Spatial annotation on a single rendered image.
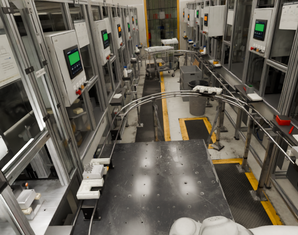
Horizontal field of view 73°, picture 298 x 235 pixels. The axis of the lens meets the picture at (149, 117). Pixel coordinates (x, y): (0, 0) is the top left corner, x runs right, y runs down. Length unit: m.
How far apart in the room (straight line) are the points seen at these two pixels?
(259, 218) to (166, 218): 1.21
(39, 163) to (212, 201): 1.20
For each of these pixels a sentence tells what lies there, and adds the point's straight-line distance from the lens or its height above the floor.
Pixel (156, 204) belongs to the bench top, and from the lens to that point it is 1.55.
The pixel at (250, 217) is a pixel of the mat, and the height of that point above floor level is 0.01.
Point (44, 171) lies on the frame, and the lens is 1.59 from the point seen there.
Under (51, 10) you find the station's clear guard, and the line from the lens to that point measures 1.60.
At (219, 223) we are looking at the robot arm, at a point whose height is 1.43.
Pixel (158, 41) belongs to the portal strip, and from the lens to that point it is 9.16.
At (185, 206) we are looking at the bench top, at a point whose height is 0.68.
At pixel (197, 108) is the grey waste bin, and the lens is 3.99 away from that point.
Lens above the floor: 1.88
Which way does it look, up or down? 27 degrees down
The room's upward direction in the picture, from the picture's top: 5 degrees counter-clockwise
